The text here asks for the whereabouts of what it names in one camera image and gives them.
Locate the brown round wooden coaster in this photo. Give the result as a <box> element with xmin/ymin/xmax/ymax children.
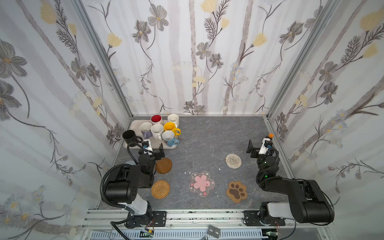
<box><xmin>156</xmin><ymin>158</ymin><xmax>173</xmax><ymax>174</ymax></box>

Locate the white braided round coaster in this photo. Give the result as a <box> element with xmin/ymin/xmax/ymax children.
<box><xmin>225</xmin><ymin>154</ymin><xmax>242</xmax><ymax>169</ymax></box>

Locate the brown paw print coaster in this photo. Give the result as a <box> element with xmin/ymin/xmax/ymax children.
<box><xmin>226</xmin><ymin>181</ymin><xmax>248</xmax><ymax>204</ymax></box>

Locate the pink cherry blossom coaster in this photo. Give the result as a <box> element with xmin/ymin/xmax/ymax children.
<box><xmin>188</xmin><ymin>171</ymin><xmax>216</xmax><ymax>198</ymax></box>

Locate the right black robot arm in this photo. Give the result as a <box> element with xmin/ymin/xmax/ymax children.
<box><xmin>247</xmin><ymin>138</ymin><xmax>335</xmax><ymax>226</ymax></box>

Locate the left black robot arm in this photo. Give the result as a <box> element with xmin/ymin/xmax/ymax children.
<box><xmin>100</xmin><ymin>143</ymin><xmax>165</xmax><ymax>229</ymax></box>

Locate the woven rattan round coaster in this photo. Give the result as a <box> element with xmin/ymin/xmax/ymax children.
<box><xmin>151</xmin><ymin>180</ymin><xmax>171</xmax><ymax>199</ymax></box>

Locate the black mug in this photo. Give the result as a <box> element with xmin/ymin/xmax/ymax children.
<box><xmin>122</xmin><ymin>130</ymin><xmax>143</xmax><ymax>148</ymax></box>

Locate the blue mug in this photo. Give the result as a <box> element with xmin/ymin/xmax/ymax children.
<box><xmin>162</xmin><ymin>131</ymin><xmax>179</xmax><ymax>148</ymax></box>

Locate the white mug centre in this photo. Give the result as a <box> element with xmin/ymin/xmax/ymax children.
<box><xmin>151</xmin><ymin>124</ymin><xmax>164</xmax><ymax>141</ymax></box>

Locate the lavender mug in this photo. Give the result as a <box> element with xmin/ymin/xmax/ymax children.
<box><xmin>140</xmin><ymin>122</ymin><xmax>153</xmax><ymax>140</ymax></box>

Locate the beige plastic tray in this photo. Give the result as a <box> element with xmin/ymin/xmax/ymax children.
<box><xmin>129</xmin><ymin>120</ymin><xmax>177</xmax><ymax>150</ymax></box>

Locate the yellow mug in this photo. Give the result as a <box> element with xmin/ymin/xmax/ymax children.
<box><xmin>164</xmin><ymin>122</ymin><xmax>181</xmax><ymax>136</ymax></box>

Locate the red interior white mug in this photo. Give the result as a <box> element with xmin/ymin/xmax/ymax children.
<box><xmin>150</xmin><ymin>115</ymin><xmax>163</xmax><ymax>125</ymax></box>

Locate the white mug back right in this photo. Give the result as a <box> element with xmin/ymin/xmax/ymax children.
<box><xmin>167</xmin><ymin>114</ymin><xmax>180</xmax><ymax>128</ymax></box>

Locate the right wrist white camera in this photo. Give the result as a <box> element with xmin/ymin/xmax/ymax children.
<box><xmin>259</xmin><ymin>138</ymin><xmax>273</xmax><ymax>155</ymax></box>

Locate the wrist white camera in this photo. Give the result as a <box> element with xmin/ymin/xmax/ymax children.
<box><xmin>141</xmin><ymin>140</ymin><xmax>153</xmax><ymax>155</ymax></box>
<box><xmin>259</xmin><ymin>138</ymin><xmax>273</xmax><ymax>155</ymax></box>

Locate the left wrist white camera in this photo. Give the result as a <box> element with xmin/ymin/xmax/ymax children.
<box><xmin>141</xmin><ymin>140</ymin><xmax>153</xmax><ymax>155</ymax></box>

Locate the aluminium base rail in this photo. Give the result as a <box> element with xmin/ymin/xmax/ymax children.
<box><xmin>81</xmin><ymin>209</ymin><xmax>335</xmax><ymax>240</ymax></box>

